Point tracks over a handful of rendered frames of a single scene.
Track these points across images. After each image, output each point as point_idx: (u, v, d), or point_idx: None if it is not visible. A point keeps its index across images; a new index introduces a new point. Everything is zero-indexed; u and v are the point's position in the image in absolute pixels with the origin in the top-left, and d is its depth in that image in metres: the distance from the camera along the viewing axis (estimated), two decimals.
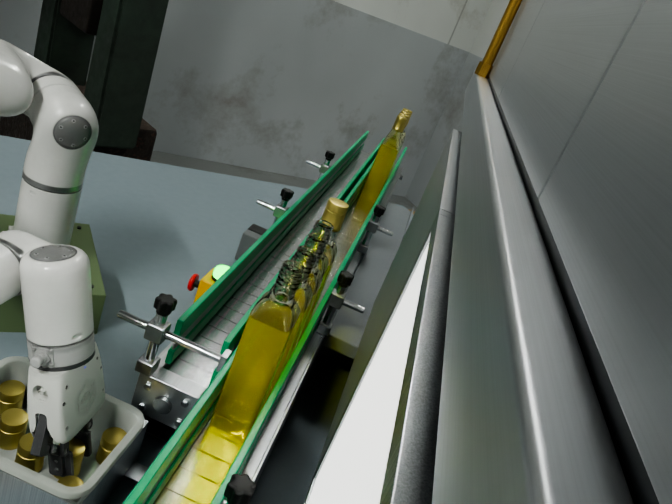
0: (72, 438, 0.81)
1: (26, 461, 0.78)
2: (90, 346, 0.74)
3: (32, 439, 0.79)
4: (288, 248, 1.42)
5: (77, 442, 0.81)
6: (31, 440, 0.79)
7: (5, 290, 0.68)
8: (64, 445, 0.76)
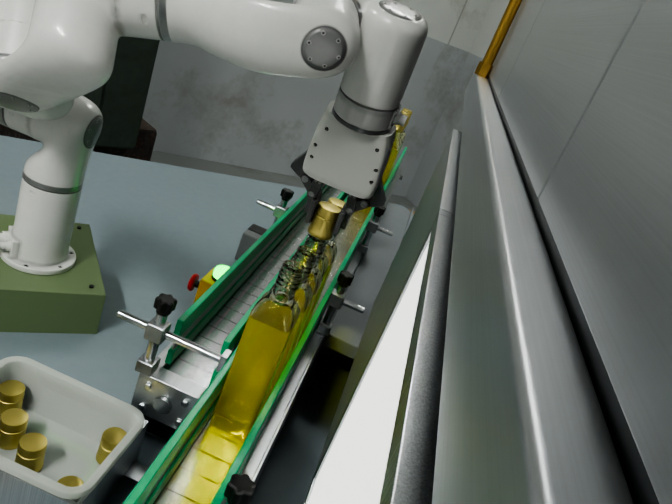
0: (320, 204, 0.83)
1: (26, 461, 0.78)
2: None
3: (32, 439, 0.79)
4: (288, 248, 1.42)
5: (323, 203, 0.84)
6: (31, 440, 0.79)
7: (356, 15, 0.63)
8: None
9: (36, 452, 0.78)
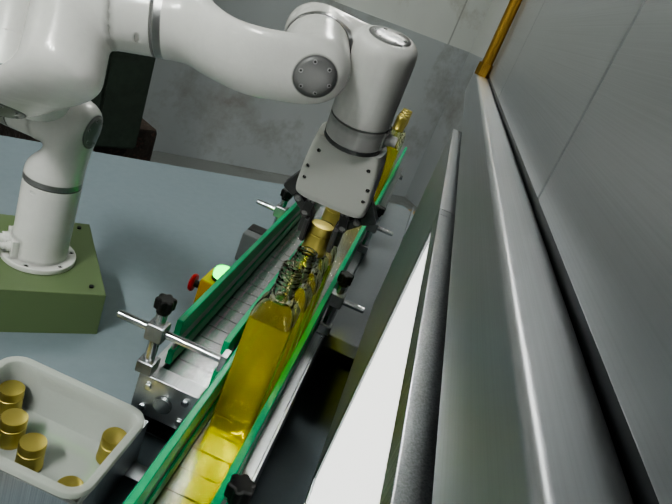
0: (313, 222, 0.84)
1: (26, 461, 0.78)
2: None
3: (32, 439, 0.79)
4: (288, 248, 1.42)
5: (316, 221, 0.85)
6: (31, 440, 0.79)
7: (347, 44, 0.64)
8: None
9: (36, 452, 0.78)
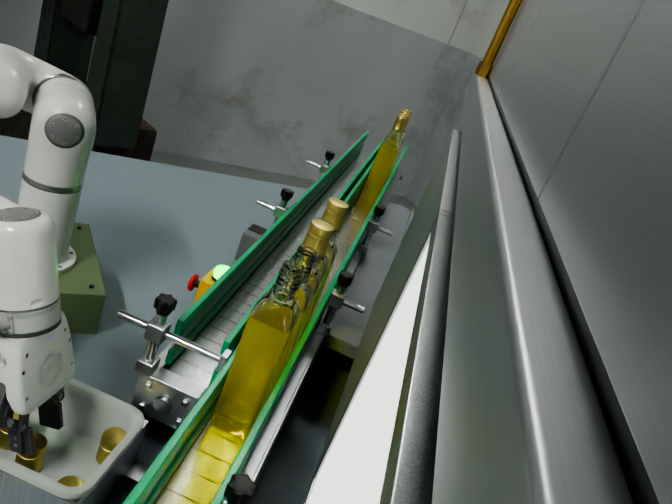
0: (313, 222, 0.84)
1: (26, 461, 0.78)
2: (54, 314, 0.71)
3: None
4: (288, 248, 1.42)
5: (316, 221, 0.85)
6: None
7: None
8: (23, 419, 0.73)
9: (36, 452, 0.78)
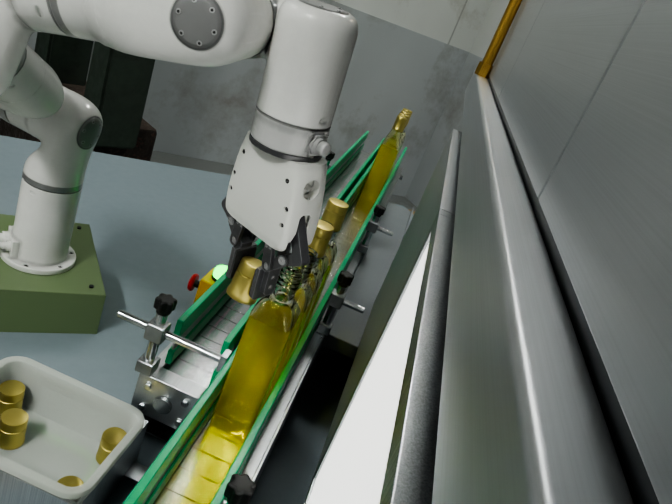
0: None
1: None
2: None
3: (253, 262, 0.67)
4: None
5: None
6: (255, 263, 0.67)
7: None
8: (288, 253, 0.65)
9: None
